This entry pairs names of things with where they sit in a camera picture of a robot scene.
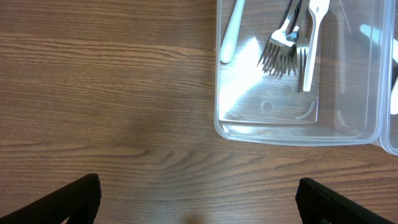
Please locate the metal fork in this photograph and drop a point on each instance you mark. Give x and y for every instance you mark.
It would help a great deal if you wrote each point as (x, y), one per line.
(301, 42)
(277, 56)

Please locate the white plastic fork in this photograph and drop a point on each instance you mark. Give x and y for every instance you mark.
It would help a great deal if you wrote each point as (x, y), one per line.
(230, 39)
(317, 9)

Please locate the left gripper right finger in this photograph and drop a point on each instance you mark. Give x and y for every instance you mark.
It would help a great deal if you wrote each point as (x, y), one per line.
(319, 204)

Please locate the right clear plastic container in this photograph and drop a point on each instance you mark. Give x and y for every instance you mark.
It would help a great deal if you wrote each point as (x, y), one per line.
(382, 36)

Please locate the white plastic knife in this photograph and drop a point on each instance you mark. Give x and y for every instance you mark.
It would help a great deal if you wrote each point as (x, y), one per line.
(394, 99)

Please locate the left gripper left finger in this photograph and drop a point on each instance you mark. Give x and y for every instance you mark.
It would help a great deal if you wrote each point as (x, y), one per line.
(77, 202)

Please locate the clear plastic container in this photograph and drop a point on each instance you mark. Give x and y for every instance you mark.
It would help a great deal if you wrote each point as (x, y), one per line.
(382, 36)
(344, 105)

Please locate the left clear plastic container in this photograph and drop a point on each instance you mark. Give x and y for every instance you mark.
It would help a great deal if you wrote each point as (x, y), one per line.
(344, 105)

